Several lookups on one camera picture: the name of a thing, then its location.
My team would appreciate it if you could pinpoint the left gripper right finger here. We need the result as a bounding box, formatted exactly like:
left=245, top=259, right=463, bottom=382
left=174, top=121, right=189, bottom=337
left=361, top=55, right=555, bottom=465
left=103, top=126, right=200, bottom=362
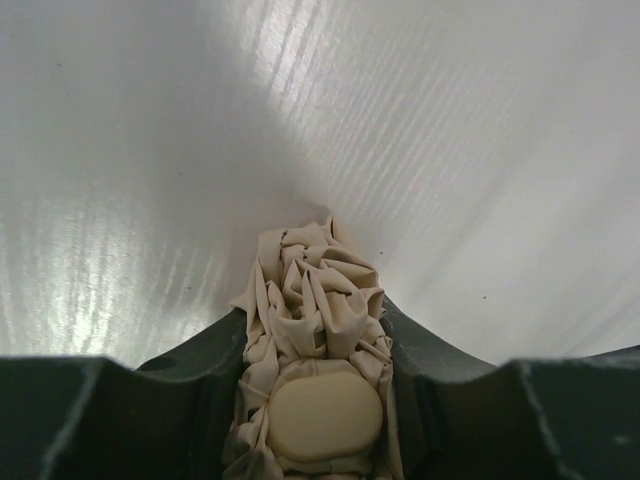
left=381, top=300, right=639, bottom=479

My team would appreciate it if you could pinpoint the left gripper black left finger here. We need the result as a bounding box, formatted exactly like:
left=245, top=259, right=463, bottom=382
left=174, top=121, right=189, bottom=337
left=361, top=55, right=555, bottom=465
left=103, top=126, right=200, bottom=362
left=1, top=309, right=246, bottom=479

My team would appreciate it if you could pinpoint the beige folding umbrella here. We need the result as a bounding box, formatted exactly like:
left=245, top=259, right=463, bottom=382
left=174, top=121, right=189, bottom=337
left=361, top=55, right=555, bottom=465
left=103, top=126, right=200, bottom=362
left=222, top=218, right=404, bottom=479

